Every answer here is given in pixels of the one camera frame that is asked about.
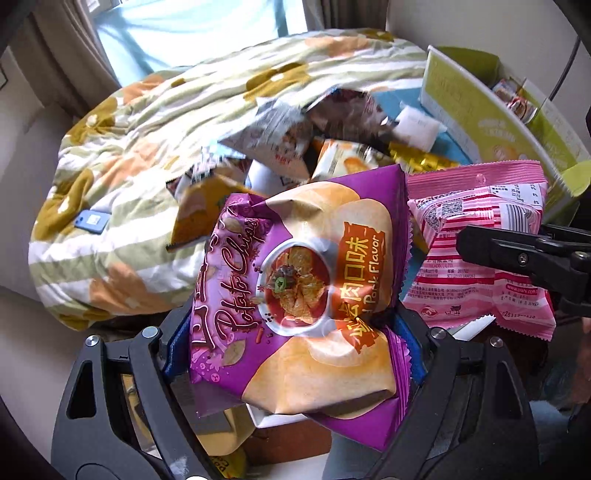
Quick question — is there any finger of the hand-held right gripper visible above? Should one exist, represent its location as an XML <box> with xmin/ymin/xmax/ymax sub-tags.
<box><xmin>455</xmin><ymin>223</ymin><xmax>591</xmax><ymax>319</ymax></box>

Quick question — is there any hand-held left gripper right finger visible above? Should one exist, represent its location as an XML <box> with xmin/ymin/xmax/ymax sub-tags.
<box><xmin>369</xmin><ymin>307</ymin><xmax>541</xmax><ymax>480</ymax></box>

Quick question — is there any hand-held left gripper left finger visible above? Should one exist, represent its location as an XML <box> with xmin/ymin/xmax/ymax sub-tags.
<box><xmin>51</xmin><ymin>300</ymin><xmax>222</xmax><ymax>480</ymax></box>

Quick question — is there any pink striped snack packet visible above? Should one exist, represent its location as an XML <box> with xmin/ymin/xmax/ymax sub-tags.
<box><xmin>401</xmin><ymin>161</ymin><xmax>557</xmax><ymax>342</ymax></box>

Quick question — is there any white translucent pastry packet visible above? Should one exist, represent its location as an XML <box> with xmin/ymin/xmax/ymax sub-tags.
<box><xmin>394</xmin><ymin>105</ymin><xmax>446</xmax><ymax>151</ymax></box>

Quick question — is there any green cardboard box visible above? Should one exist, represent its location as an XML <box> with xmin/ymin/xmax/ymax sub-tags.
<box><xmin>418</xmin><ymin>45</ymin><xmax>591</xmax><ymax>227</ymax></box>

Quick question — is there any purple potato chips bag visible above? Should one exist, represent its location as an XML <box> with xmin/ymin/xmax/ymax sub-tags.
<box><xmin>188</xmin><ymin>164</ymin><xmax>414</xmax><ymax>452</ymax></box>

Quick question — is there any gold foil snack packet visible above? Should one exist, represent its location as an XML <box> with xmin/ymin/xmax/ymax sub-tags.
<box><xmin>388</xmin><ymin>141</ymin><xmax>462</xmax><ymax>175</ymax></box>

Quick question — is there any orange snack packet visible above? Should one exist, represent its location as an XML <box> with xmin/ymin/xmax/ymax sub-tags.
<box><xmin>166</xmin><ymin>145</ymin><xmax>259</xmax><ymax>252</ymax></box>

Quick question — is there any small red label snack packet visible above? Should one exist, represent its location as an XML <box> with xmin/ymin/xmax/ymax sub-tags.
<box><xmin>490</xmin><ymin>78</ymin><xmax>541</xmax><ymax>123</ymax></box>

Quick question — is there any small blue rectangular tag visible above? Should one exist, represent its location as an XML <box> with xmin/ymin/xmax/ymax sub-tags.
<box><xmin>73</xmin><ymin>210</ymin><xmax>112</xmax><ymax>232</ymax></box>

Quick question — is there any cream bread snack packet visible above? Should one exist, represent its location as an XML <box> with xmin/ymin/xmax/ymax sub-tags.
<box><xmin>311</xmin><ymin>138</ymin><xmax>398</xmax><ymax>183</ymax></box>

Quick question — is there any thin black rod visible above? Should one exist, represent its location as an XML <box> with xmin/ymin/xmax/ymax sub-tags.
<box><xmin>547</xmin><ymin>37</ymin><xmax>583</xmax><ymax>102</ymax></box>

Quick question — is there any floral striped quilt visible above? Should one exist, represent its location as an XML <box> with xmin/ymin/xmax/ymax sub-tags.
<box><xmin>28</xmin><ymin>28</ymin><xmax>430</xmax><ymax>333</ymax></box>

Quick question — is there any dark brown snack packet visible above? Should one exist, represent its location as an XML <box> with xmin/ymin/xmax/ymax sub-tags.
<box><xmin>302</xmin><ymin>85</ymin><xmax>398</xmax><ymax>153</ymax></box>

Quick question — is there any white and red snack packet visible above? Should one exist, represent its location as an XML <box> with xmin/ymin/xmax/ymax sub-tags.
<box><xmin>222</xmin><ymin>97</ymin><xmax>315</xmax><ymax>181</ymax></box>

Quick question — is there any brown curtain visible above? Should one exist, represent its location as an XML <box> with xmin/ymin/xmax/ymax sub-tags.
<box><xmin>302</xmin><ymin>0</ymin><xmax>391</xmax><ymax>38</ymax></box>
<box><xmin>32</xmin><ymin>0</ymin><xmax>123</xmax><ymax>116</ymax></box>

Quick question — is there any light blue window cloth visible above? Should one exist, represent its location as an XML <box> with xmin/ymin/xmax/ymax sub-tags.
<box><xmin>95</xmin><ymin>0</ymin><xmax>308</xmax><ymax>86</ymax></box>

